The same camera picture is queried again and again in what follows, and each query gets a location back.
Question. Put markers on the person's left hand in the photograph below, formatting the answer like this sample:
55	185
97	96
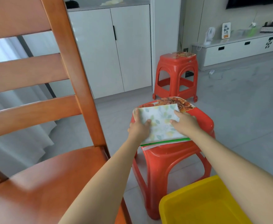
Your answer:
138	131

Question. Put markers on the person's right hand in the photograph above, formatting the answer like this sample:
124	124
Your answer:
187	125

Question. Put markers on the person's right thumb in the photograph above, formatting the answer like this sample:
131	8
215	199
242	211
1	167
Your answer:
174	122

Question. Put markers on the person's left thumb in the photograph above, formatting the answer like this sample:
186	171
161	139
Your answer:
147	124

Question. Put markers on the leaf print cloth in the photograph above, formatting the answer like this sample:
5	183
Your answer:
159	123

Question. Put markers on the person's left forearm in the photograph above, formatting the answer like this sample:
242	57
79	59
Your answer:
99	191

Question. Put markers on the person's right forearm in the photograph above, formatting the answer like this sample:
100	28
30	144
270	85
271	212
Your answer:
239	174

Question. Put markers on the red plastic stool floral top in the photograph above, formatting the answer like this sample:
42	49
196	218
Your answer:
164	160
173	65

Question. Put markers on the yellow plastic basin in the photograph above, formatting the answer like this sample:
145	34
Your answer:
197	205

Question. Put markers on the white two door cabinet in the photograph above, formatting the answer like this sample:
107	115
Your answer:
99	48

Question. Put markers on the small white desk fan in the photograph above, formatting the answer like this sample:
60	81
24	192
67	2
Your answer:
209	34

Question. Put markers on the white low media console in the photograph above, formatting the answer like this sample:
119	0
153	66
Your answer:
239	50

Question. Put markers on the white calligraphy sign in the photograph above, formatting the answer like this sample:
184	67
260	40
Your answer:
226	30

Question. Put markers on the orange wooden chair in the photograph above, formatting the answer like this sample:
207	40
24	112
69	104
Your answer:
57	184

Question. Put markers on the green spray bottle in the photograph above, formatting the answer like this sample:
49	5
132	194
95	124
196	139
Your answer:
253	31

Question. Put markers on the pale yellow crumpled cloth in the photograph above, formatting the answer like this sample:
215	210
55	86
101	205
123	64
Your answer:
112	1

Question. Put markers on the white sheer curtain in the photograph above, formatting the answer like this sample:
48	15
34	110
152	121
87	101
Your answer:
15	137

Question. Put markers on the black item on cabinet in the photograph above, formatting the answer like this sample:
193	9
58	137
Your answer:
71	4

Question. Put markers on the black television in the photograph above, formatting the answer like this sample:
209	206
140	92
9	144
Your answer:
255	2

